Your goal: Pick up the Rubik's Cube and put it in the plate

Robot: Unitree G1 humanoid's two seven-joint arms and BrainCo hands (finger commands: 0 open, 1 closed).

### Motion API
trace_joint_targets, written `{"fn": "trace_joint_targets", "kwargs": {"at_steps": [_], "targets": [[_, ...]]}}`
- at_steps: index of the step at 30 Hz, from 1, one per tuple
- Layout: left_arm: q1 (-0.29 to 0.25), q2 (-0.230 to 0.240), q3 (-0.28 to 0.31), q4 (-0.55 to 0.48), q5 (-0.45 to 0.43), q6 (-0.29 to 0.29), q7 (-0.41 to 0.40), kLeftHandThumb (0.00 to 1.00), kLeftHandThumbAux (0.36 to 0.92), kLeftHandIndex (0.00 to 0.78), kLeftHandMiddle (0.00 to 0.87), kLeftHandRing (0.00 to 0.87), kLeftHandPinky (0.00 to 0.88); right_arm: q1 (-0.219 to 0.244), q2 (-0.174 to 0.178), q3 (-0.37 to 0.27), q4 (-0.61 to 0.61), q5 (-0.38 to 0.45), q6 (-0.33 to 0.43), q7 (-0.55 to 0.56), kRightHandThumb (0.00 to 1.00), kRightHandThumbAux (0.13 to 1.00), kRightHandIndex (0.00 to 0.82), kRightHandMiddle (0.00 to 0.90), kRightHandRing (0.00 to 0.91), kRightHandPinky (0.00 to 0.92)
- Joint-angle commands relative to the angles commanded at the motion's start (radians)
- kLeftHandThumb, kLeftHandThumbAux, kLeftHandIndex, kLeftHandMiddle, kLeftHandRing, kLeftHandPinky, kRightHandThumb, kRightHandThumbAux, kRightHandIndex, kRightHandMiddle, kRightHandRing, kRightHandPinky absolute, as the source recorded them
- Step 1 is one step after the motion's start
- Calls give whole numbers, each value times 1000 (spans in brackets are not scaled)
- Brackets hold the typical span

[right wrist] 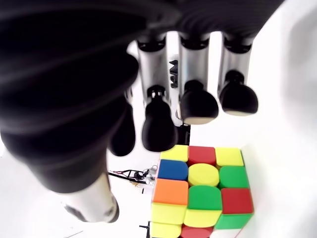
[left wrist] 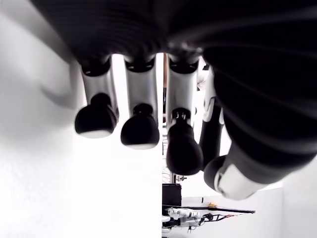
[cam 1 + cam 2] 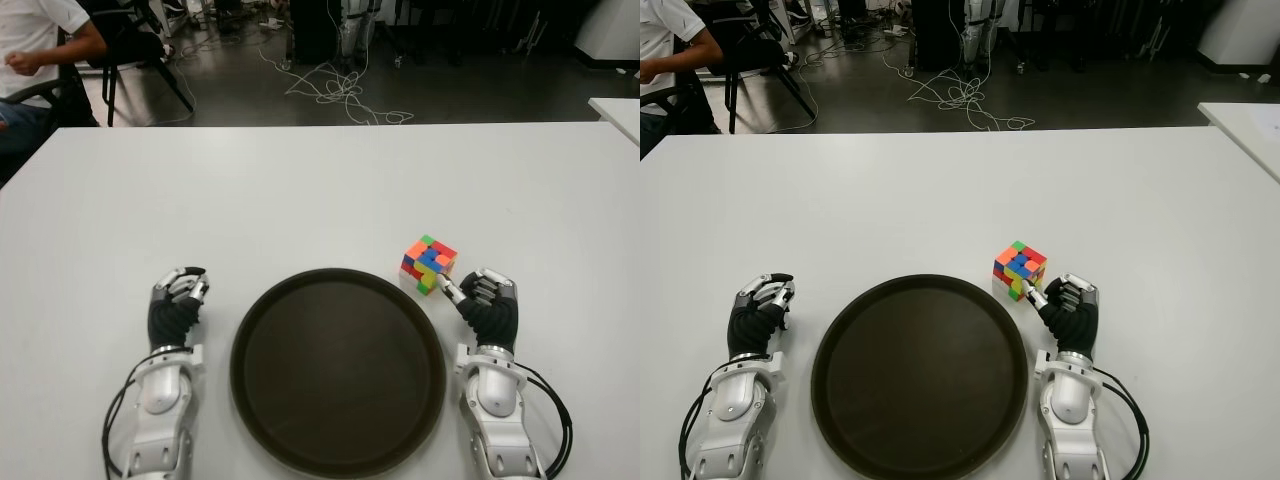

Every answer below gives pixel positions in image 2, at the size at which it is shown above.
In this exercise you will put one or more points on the black cabinet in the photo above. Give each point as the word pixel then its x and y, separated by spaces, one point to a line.
pixel 171 194

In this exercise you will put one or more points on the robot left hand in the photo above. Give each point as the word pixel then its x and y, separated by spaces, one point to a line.
pixel 247 74

